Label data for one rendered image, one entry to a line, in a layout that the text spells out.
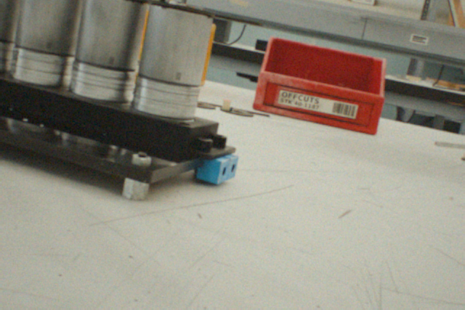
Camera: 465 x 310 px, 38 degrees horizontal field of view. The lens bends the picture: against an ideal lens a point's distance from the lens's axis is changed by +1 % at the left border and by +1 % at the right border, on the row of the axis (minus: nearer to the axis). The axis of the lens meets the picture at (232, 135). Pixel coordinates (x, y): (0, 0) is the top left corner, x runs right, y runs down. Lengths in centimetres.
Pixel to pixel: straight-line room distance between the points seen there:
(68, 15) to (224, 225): 11
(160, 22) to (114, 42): 2
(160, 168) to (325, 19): 233
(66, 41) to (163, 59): 5
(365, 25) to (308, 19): 21
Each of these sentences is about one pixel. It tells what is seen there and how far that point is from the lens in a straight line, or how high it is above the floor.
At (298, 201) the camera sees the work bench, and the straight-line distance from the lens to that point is 26.
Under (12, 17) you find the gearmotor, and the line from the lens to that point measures 29.
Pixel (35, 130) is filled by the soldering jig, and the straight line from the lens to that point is 24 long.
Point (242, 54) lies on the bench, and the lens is 258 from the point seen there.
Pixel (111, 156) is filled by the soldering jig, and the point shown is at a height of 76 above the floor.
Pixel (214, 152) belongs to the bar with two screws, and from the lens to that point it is 25.
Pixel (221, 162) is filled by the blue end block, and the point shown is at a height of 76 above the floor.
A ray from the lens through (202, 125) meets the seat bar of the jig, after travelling 25.
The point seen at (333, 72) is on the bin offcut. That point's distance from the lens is 64.
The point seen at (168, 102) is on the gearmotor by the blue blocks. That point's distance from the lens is 25.
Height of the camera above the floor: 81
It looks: 9 degrees down
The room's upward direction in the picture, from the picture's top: 12 degrees clockwise
